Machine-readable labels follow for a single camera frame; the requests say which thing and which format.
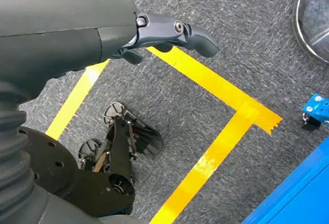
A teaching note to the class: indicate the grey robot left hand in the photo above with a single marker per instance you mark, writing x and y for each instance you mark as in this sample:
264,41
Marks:
51,11

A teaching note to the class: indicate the chrome stanchion post with base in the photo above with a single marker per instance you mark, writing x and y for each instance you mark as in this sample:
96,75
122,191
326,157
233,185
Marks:
316,11

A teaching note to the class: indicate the robot left arm ribbed sleeve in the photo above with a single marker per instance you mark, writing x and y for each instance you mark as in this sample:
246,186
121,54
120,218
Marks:
13,154

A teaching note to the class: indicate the yellow floor tape square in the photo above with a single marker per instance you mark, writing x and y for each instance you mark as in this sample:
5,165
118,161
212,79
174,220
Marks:
195,71

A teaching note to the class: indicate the blue metal shelf rack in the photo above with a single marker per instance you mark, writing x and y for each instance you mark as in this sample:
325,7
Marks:
303,195

